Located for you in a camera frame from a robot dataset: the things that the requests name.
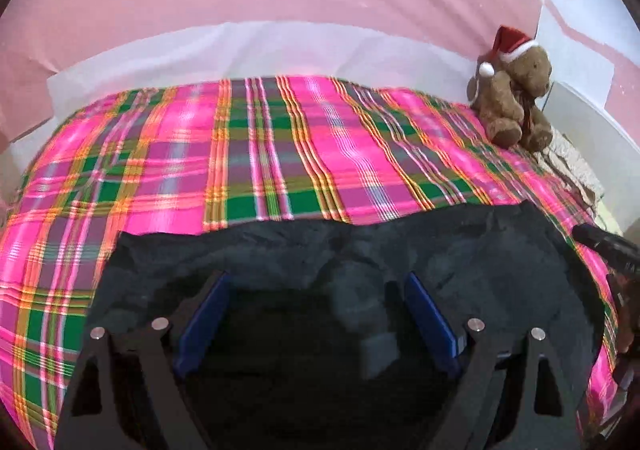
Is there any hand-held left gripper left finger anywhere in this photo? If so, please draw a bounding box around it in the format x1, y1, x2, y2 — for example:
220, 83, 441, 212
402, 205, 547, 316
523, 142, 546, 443
52, 271, 232, 450

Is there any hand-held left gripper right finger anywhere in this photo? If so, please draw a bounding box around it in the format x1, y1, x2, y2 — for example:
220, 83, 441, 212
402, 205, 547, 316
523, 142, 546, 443
405, 271, 584, 450

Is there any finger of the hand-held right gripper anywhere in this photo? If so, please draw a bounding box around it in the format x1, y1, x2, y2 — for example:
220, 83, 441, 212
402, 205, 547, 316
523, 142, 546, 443
571, 224, 640, 273

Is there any black jacket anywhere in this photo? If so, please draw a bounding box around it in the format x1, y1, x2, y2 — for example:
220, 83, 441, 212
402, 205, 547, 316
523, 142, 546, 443
87, 203, 608, 450

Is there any beige patterned cloth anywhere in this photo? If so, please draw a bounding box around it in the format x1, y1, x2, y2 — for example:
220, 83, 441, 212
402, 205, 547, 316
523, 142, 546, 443
539, 126, 608, 212

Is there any white furniture panel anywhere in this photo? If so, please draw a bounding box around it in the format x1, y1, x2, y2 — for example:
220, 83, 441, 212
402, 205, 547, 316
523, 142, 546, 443
542, 80, 640, 237

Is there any brown teddy bear santa hat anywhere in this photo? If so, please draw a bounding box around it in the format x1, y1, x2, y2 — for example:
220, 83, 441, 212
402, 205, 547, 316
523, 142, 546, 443
466, 25, 555, 152

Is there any pink plaid blanket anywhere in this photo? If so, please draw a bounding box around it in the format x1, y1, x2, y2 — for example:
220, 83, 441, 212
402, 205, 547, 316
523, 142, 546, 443
0, 75, 623, 448

